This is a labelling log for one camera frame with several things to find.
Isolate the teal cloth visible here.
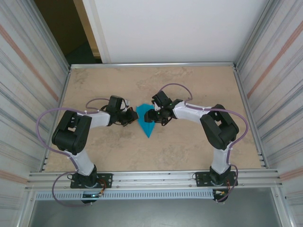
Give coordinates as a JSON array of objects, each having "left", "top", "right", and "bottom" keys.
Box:
[{"left": 136, "top": 103, "right": 157, "bottom": 139}]

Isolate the grey metal sheet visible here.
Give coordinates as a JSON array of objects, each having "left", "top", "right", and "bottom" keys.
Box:
[{"left": 28, "top": 200, "right": 284, "bottom": 227}]

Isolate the beige door edge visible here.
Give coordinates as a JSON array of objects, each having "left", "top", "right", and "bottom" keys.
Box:
[{"left": 72, "top": 0, "right": 101, "bottom": 59}]

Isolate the long aluminium table edge rail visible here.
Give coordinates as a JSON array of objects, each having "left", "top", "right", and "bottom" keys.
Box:
[{"left": 69, "top": 61, "right": 238, "bottom": 70}]

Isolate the short aluminium table edge rail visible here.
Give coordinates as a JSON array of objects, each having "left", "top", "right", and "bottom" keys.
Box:
[
  {"left": 233, "top": 66, "right": 268, "bottom": 169},
  {"left": 42, "top": 67, "right": 72, "bottom": 171}
]

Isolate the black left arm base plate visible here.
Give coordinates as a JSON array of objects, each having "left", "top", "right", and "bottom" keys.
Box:
[{"left": 70, "top": 173, "right": 113, "bottom": 189}]

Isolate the wide aluminium mounting rail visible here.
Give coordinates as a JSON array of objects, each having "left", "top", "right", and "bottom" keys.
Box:
[{"left": 27, "top": 168, "right": 284, "bottom": 191}]

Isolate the white door frame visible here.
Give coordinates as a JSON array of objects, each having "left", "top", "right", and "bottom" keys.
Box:
[{"left": 81, "top": 0, "right": 112, "bottom": 64}]

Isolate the grey slotted cable duct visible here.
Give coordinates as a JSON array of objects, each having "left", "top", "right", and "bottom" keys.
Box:
[{"left": 35, "top": 190, "right": 215, "bottom": 201}]

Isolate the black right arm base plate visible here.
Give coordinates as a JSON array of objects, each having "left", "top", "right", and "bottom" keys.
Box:
[{"left": 194, "top": 171, "right": 238, "bottom": 187}]

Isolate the aluminium upright post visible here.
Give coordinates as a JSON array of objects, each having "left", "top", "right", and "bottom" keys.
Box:
[
  {"left": 235, "top": 0, "right": 279, "bottom": 68},
  {"left": 30, "top": 0, "right": 71, "bottom": 71}
]

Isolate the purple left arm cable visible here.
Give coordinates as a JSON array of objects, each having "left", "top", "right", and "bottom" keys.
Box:
[{"left": 36, "top": 97, "right": 112, "bottom": 208}]

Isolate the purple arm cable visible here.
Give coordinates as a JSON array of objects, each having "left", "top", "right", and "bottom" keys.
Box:
[
  {"left": 36, "top": 97, "right": 112, "bottom": 208},
  {"left": 158, "top": 83, "right": 249, "bottom": 203}
]

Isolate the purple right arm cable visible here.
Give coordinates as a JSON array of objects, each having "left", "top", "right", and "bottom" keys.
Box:
[{"left": 158, "top": 83, "right": 249, "bottom": 203}]

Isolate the aluminium frame leg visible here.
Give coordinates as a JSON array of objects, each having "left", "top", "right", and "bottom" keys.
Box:
[
  {"left": 272, "top": 188, "right": 293, "bottom": 227},
  {"left": 18, "top": 189, "right": 36, "bottom": 227}
]

